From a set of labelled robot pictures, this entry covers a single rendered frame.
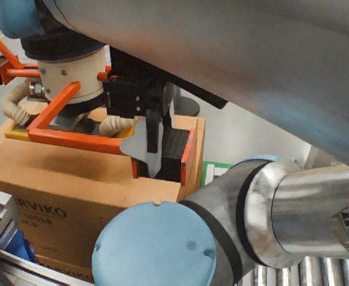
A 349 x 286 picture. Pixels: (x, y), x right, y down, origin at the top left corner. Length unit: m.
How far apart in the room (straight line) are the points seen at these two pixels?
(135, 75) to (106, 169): 0.46
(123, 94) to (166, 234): 0.21
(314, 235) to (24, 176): 0.77
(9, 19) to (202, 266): 0.23
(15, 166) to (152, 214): 0.68
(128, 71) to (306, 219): 0.28
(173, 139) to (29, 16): 0.34
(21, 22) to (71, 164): 0.71
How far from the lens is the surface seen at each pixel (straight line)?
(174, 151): 0.46
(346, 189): 0.24
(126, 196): 0.76
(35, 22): 0.20
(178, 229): 0.29
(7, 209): 0.78
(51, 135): 0.56
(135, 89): 0.40
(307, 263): 1.18
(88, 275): 1.18
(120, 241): 0.29
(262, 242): 0.30
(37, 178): 0.87
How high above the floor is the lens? 1.50
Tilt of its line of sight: 39 degrees down
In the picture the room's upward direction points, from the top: straight up
